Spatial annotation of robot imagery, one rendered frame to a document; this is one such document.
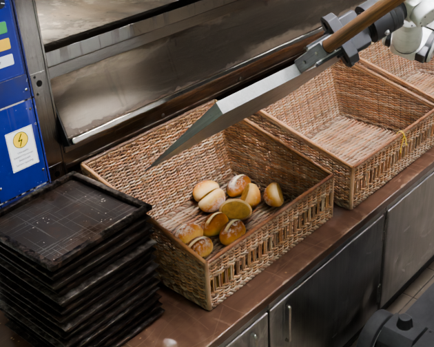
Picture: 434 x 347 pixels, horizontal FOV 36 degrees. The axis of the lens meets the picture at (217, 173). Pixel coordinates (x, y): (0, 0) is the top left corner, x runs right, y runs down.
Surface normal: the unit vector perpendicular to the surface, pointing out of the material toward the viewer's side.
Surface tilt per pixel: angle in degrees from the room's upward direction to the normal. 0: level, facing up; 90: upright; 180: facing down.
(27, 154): 90
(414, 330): 0
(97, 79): 70
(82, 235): 0
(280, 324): 90
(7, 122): 90
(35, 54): 90
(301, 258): 0
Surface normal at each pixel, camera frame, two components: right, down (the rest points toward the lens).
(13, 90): 0.74, 0.30
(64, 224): -0.05, -0.87
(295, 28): 0.68, -0.01
